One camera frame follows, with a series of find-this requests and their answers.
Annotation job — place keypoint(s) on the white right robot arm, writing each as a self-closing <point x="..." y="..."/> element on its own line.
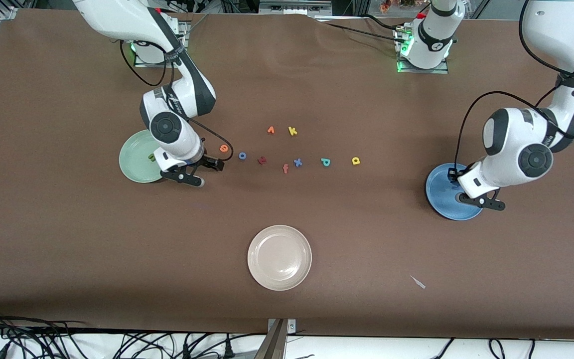
<point x="117" y="15"/>

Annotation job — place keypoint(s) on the blue plate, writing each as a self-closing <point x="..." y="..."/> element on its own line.
<point x="446" y="207"/>

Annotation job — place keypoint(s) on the green plate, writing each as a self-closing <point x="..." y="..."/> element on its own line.
<point x="135" y="159"/>

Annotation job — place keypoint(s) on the beige plate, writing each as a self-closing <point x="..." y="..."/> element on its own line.
<point x="279" y="258"/>

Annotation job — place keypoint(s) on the white tape scrap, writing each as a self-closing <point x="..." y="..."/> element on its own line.
<point x="419" y="283"/>

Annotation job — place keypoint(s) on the brown table cover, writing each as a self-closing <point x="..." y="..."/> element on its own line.
<point x="317" y="89"/>

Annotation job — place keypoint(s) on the silver metal profile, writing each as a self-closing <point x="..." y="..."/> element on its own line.
<point x="294" y="7"/>

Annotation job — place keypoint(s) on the orange brown background object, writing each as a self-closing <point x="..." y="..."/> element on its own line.
<point x="385" y="6"/>

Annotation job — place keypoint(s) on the black power plug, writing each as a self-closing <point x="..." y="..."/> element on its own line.
<point x="227" y="349"/>
<point x="186" y="351"/>

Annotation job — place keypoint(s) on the grey metal beam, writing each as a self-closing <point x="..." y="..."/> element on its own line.
<point x="273" y="344"/>

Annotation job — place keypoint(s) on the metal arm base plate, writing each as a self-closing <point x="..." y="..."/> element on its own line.
<point x="152" y="65"/>
<point x="424" y="71"/>

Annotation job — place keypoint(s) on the small metal bracket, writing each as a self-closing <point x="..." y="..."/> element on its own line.
<point x="292" y="326"/>

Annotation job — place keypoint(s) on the aluminium frame profile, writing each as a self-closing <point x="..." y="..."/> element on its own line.
<point x="7" y="12"/>

